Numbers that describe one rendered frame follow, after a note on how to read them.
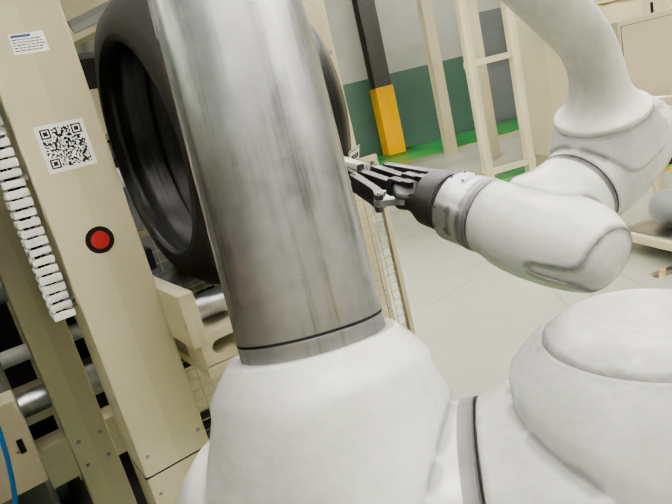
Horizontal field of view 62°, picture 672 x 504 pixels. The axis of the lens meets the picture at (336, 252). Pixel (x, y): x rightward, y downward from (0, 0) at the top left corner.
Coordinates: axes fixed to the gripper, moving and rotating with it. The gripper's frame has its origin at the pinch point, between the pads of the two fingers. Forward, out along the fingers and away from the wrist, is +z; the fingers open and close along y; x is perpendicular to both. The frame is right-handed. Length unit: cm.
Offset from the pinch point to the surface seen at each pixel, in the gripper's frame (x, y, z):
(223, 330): 26.9, 20.0, 13.6
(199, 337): 25.4, 24.7, 12.5
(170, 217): 22, 11, 57
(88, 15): -22, 12, 77
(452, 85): 200, -785, 685
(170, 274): 29, 17, 45
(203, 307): 23.1, 21.4, 16.9
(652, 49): 55, -438, 162
